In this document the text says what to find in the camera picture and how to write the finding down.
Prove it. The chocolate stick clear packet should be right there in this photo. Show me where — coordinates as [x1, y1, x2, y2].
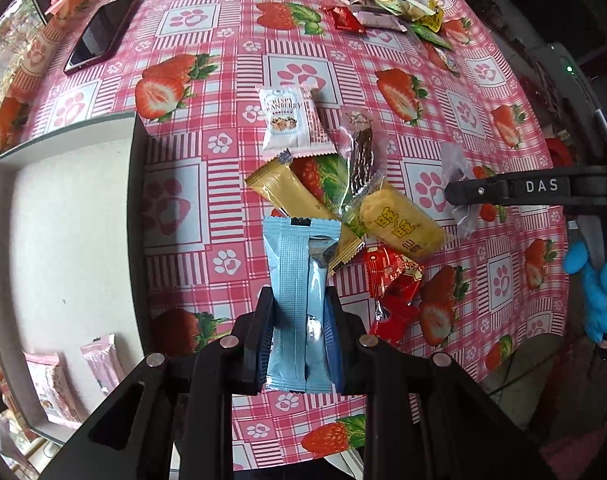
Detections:
[340, 107, 385, 207]

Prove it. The pale pink dark packet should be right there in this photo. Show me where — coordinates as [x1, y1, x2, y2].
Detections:
[357, 7, 407, 32]

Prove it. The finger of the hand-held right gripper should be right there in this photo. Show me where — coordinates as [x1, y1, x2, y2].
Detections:
[443, 170, 570, 208]

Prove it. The clear plastic wrapper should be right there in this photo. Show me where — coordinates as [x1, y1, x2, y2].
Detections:
[440, 142, 485, 239]

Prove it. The bright yellow packet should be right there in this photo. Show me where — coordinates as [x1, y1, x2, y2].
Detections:
[417, 0, 445, 32]

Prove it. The white device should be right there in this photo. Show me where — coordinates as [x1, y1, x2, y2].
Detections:
[532, 39, 607, 163]

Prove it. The grey cardboard box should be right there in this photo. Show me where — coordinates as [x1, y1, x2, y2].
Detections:
[0, 110, 150, 447]

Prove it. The yellow cake packet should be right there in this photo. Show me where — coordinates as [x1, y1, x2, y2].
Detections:
[342, 174, 447, 264]

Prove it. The green snack packet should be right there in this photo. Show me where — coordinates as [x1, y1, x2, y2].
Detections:
[410, 22, 455, 52]

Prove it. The strawberry print tablecloth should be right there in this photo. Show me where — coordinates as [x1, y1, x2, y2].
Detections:
[0, 0, 570, 472]

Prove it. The red snack packet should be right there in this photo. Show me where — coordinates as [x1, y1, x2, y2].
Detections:
[362, 245, 425, 347]

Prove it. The person's right hand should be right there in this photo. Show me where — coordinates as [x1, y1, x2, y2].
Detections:
[563, 239, 607, 346]

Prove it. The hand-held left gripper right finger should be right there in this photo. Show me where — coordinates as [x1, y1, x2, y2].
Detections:
[323, 286, 540, 480]

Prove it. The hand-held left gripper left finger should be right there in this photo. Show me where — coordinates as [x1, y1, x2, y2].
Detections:
[38, 286, 275, 480]

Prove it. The light blue snack packet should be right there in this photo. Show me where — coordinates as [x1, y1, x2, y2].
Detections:
[262, 215, 342, 394]

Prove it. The gold snack packet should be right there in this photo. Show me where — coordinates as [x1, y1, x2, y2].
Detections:
[244, 149, 365, 275]

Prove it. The small red candy packet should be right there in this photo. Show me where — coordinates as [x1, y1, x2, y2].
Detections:
[320, 3, 368, 37]

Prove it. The pink snack packet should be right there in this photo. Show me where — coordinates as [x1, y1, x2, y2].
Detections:
[80, 334, 127, 397]
[23, 352, 85, 425]

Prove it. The black smartphone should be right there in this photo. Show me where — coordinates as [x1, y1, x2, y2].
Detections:
[63, 0, 142, 76]

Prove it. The white nut snack packet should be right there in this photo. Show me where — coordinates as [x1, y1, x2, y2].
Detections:
[256, 85, 337, 156]

